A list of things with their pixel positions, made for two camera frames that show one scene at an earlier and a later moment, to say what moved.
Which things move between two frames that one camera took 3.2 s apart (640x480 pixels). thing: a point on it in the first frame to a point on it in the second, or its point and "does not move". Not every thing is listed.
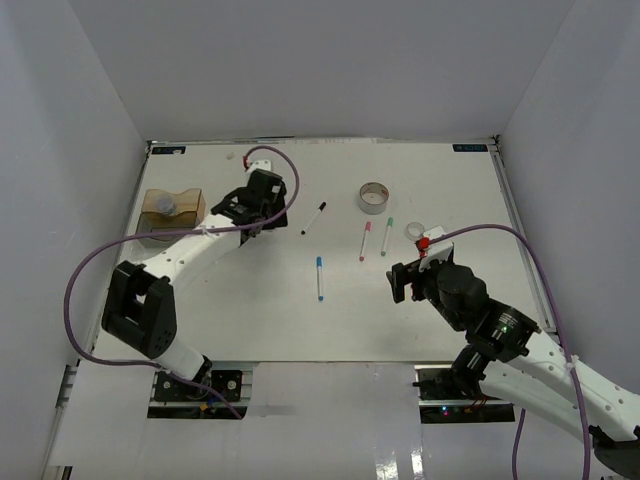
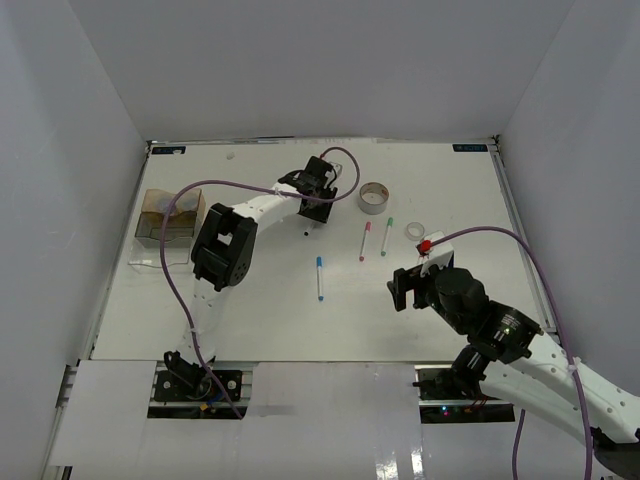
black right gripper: (400, 276) does not move
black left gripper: (280, 219) to (321, 215)
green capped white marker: (390, 223) does not move
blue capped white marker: (319, 262) does not move
